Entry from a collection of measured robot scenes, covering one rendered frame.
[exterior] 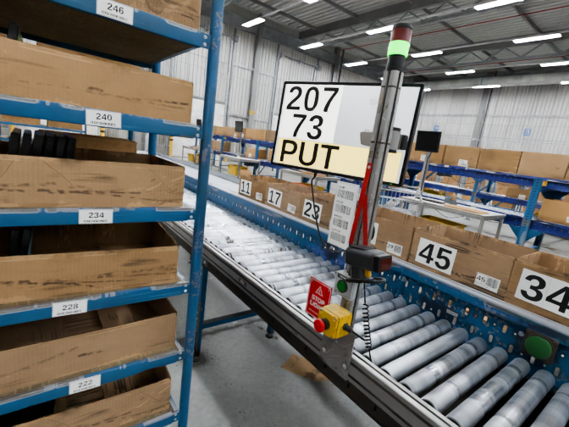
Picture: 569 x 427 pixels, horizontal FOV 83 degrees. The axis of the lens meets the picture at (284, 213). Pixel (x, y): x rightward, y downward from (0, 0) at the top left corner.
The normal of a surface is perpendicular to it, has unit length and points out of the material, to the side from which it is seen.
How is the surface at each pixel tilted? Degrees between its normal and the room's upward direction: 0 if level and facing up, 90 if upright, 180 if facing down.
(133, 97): 91
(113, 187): 91
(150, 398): 90
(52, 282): 92
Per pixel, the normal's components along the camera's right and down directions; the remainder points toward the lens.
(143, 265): 0.56, 0.26
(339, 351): -0.79, 0.02
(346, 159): -0.53, 0.04
